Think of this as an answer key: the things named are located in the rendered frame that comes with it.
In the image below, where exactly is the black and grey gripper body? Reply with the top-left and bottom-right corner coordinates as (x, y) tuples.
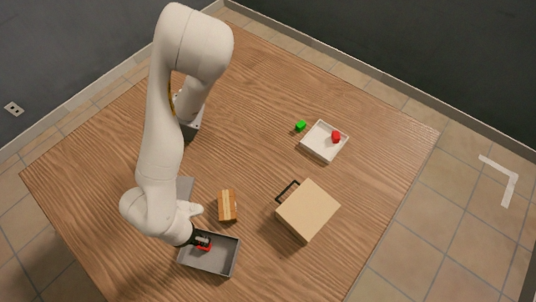
(174, 221), (200, 248)

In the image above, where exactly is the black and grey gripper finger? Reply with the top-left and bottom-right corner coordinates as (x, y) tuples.
(190, 231), (211, 248)

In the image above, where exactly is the light wooden cabinet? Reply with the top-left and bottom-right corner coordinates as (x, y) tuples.
(275, 180), (341, 246)

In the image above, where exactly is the grey lid with small knob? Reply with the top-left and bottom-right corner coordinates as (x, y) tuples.
(176, 175), (195, 201)

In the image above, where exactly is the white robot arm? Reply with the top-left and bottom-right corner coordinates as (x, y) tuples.
(119, 3), (234, 246)

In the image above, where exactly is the small green block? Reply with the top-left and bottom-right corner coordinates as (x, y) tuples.
(295, 120), (306, 133)

